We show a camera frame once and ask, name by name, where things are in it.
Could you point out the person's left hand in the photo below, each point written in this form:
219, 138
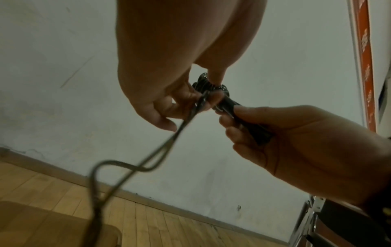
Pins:
158, 48

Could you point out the person's right hand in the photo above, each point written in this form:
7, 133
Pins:
317, 149

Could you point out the orange banner strip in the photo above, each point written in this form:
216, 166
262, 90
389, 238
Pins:
365, 60

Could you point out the white poster board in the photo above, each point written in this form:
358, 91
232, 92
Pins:
381, 36

